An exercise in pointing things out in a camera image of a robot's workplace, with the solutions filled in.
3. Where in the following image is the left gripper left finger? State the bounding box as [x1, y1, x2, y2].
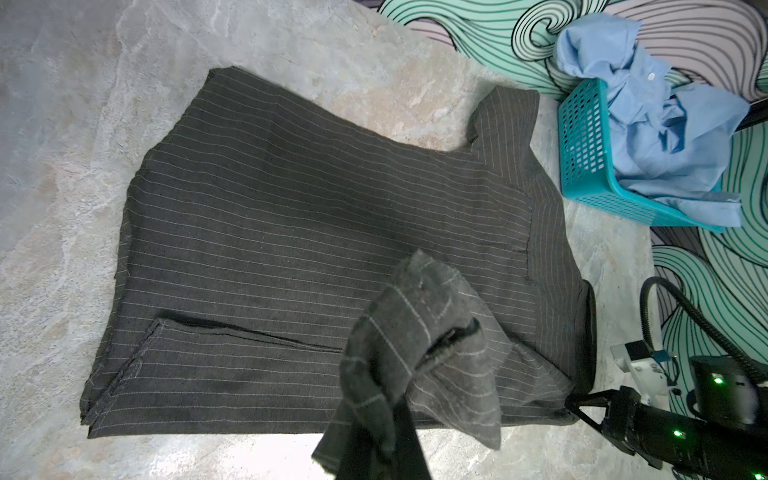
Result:
[335, 422, 375, 480]

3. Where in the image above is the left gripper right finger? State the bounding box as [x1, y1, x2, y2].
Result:
[393, 401, 432, 480]

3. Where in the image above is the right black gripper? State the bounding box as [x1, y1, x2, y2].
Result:
[565, 387, 767, 479]

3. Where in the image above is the dark grey pinstripe shirt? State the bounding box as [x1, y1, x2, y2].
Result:
[80, 67, 595, 477]

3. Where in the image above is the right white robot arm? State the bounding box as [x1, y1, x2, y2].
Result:
[566, 277, 767, 479]

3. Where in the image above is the teal plastic basket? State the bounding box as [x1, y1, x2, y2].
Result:
[558, 79, 725, 233]

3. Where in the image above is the light blue shirt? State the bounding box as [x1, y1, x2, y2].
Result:
[554, 13, 749, 228]

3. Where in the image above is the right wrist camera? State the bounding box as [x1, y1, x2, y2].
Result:
[610, 340, 680, 403]

